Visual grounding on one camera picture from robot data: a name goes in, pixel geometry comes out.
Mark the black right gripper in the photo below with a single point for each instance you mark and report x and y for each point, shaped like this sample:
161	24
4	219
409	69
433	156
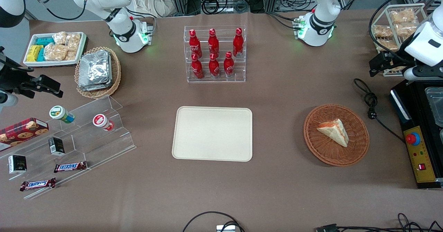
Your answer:
9	77

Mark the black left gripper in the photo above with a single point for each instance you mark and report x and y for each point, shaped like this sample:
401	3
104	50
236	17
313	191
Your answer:
394	60

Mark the triangle sandwich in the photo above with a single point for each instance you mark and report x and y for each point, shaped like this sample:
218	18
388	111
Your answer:
337	133

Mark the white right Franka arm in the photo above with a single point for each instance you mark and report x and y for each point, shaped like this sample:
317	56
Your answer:
121	31

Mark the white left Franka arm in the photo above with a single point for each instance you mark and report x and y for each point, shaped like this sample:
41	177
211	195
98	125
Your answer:
322	20

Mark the white snack tray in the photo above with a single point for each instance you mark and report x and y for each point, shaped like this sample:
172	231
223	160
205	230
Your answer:
52	64

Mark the oval light wicker basket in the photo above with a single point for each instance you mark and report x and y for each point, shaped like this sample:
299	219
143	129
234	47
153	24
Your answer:
116	76

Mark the round brown wicker basket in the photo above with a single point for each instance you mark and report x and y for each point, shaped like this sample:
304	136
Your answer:
322	152

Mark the cream plastic tray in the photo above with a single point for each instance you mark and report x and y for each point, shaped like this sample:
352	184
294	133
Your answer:
213	135

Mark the green lid yogurt cup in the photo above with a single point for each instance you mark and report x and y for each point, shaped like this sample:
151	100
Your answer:
59	113

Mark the bagged bread pack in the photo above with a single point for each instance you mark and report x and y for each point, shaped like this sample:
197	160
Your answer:
406	30
386	45
402	16
382	31

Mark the teal snack packet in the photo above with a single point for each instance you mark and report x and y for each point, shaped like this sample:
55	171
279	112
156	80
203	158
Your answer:
45	41
41	54

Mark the yellow snack packet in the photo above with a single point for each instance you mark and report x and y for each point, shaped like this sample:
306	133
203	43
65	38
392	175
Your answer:
33	53

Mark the clear bag of crackers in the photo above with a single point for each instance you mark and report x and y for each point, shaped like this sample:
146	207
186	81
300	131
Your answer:
59	38
73	42
55	52

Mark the red tartan cookie box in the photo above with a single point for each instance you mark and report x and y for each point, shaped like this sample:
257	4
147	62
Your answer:
20	133

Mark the small black barcode box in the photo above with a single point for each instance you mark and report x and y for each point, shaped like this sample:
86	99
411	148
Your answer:
56	146

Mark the red lid yogurt cup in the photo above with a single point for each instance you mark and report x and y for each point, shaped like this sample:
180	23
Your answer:
100	120

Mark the clear acrylic stepped display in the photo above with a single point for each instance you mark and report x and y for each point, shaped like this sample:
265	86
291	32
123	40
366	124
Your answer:
86	145

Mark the clear plastic container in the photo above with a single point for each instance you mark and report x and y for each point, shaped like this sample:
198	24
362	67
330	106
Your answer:
436	105

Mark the small black white-sided box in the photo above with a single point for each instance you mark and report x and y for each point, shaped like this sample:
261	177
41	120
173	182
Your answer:
17	164

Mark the Snickers bar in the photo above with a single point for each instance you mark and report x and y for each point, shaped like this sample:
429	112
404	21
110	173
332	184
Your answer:
37	184
70	167

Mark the black machine with yellow panel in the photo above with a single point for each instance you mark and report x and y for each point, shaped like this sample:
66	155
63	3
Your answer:
420	155

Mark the white cloth bag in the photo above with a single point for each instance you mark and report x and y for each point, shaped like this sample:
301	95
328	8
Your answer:
148	1

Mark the red cola bottle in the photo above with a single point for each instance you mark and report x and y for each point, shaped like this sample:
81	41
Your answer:
213	43
197	68
214	67
228	65
238	43
194	45

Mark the clear acrylic bottle rack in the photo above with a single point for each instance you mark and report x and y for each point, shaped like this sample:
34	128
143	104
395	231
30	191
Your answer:
223	29

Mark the small silver device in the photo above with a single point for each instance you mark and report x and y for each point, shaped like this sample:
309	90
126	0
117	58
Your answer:
225	228

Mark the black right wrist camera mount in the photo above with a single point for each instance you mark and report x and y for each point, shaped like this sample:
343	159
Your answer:
14	65

